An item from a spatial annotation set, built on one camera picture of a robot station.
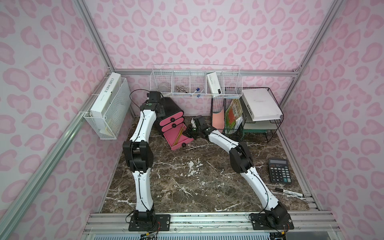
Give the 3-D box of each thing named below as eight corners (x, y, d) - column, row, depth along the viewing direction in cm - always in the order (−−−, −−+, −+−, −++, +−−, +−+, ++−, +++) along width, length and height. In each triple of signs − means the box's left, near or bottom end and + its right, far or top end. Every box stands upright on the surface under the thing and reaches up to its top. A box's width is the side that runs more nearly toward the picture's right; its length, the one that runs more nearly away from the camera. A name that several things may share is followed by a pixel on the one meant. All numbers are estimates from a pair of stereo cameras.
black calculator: (271, 181, 88) (273, 179, 86) (268, 159, 98) (269, 156, 95) (291, 184, 87) (293, 183, 85) (285, 161, 96) (288, 159, 94)
